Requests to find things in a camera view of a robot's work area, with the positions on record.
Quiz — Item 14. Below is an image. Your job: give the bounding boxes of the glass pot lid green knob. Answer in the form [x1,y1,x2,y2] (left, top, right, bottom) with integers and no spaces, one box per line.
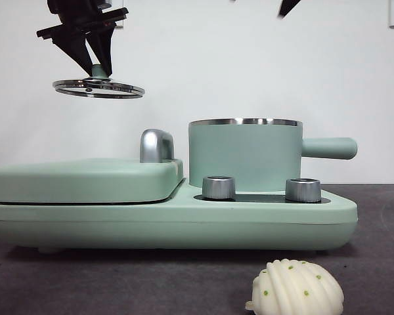
[52,64,146,99]

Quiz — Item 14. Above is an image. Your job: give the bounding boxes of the shell-shaped white bun green dots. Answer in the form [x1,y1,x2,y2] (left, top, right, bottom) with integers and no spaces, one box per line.
[244,259,345,315]

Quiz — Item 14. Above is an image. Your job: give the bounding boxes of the silver control knob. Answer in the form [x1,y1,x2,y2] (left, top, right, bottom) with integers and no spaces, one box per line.
[202,176,236,200]
[284,178,322,202]

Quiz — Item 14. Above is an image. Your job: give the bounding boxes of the green breakfast maker base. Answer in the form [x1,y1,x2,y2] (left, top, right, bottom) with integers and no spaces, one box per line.
[0,178,359,255]

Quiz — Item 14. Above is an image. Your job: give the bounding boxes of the green griddle lid silver handle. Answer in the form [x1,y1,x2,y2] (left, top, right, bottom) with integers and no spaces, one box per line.
[0,129,185,203]

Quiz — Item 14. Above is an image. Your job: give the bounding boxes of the green pot with side handle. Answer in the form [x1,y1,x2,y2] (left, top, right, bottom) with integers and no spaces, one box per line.
[187,117,359,193]

